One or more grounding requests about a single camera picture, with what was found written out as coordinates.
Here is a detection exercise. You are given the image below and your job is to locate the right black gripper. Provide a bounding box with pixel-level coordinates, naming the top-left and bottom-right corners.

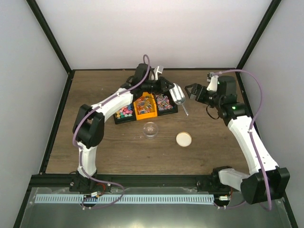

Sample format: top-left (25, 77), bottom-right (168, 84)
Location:
top-left (185, 84), bottom-right (223, 109)

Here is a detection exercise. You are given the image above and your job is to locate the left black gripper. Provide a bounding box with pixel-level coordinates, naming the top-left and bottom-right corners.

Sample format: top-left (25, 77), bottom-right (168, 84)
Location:
top-left (142, 76), bottom-right (174, 95)

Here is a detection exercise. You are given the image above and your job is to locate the metal scoop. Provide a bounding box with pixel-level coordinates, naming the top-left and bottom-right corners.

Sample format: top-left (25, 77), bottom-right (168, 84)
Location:
top-left (169, 83), bottom-right (189, 116)

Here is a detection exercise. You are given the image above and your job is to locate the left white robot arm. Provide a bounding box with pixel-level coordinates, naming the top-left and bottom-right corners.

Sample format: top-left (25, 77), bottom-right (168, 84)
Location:
top-left (72, 63), bottom-right (174, 192)

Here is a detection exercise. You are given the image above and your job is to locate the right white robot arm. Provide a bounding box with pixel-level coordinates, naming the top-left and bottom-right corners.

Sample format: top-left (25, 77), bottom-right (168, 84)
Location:
top-left (185, 76), bottom-right (290, 204)

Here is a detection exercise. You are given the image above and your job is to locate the black bin with star candies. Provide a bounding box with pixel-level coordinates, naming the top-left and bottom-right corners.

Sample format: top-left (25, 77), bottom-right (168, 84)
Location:
top-left (113, 104), bottom-right (136, 124)

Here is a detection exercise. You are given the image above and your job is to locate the black bin with swirl lollipops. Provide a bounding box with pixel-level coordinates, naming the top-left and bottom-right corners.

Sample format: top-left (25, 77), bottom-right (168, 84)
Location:
top-left (154, 91), bottom-right (178, 116)

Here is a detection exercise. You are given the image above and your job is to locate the yellow bin with lollipops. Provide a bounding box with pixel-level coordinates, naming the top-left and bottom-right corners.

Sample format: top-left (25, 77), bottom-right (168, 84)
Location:
top-left (133, 92), bottom-right (157, 121)

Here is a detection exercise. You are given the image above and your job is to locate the clear plastic jar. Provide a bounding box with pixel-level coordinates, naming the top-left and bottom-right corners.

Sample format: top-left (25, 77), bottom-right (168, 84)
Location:
top-left (142, 122), bottom-right (159, 139)

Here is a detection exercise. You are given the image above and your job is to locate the round white jar lid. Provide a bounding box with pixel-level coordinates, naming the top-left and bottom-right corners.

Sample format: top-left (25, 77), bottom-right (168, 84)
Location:
top-left (176, 132), bottom-right (192, 147)

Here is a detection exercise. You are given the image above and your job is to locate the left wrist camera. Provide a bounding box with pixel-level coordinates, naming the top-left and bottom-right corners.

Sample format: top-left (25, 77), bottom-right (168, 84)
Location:
top-left (151, 66), bottom-right (164, 81)

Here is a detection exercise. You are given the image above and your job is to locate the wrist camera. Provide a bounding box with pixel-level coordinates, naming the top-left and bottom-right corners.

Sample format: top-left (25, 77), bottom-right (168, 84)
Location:
top-left (207, 72), bottom-right (219, 92)
top-left (151, 66), bottom-right (164, 81)

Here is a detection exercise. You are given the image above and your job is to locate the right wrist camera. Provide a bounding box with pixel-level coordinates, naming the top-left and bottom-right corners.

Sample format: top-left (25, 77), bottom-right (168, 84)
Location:
top-left (207, 72), bottom-right (219, 92)

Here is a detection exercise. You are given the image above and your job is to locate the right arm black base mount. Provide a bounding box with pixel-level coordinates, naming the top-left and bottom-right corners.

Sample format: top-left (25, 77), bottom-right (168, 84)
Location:
top-left (196, 166), bottom-right (231, 192)

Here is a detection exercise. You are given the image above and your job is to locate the black aluminium frame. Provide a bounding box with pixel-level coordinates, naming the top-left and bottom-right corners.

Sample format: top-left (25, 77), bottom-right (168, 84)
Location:
top-left (13, 0), bottom-right (299, 228)

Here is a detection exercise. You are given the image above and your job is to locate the light blue slotted cable duct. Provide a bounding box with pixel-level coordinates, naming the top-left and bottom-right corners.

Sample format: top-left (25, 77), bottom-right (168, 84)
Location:
top-left (34, 194), bottom-right (214, 205)

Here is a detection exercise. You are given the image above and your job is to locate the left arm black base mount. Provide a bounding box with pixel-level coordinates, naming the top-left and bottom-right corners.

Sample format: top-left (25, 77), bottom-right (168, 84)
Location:
top-left (69, 171), bottom-right (111, 193)

